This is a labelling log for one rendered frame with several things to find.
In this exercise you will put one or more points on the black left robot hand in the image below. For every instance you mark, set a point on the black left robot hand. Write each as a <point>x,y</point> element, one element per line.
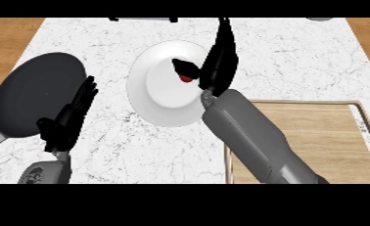
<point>67,122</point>

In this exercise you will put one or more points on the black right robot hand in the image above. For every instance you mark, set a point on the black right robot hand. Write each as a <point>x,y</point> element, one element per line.
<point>219,63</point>

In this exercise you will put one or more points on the red tomato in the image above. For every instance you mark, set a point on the red tomato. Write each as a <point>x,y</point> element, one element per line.
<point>185,78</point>

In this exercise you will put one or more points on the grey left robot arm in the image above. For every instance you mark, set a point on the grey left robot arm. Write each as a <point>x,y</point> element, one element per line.
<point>46,171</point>

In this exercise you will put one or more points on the white round plate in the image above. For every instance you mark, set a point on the white round plate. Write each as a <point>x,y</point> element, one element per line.
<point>163,86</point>

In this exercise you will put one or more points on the wooden tray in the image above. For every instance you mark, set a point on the wooden tray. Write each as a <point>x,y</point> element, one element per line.
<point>308,142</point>

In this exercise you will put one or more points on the dark grey round pan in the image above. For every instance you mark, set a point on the dark grey round pan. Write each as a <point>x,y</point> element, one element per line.
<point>39,93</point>

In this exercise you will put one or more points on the grey rounded object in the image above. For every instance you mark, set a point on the grey rounded object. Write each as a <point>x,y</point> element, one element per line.
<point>320,18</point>

